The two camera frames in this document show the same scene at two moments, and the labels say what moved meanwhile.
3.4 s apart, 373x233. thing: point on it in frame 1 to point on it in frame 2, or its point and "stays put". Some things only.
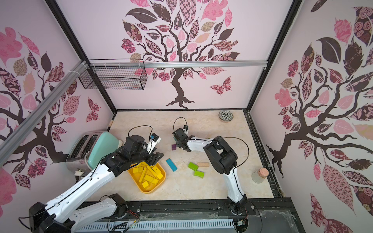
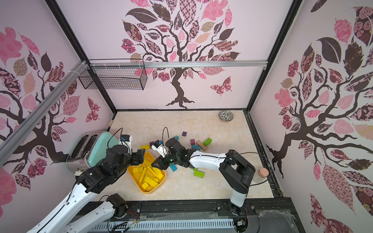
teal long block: [173, 167] stays put
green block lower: [198, 173] stays put
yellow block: [145, 184] stays put
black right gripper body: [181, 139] to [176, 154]
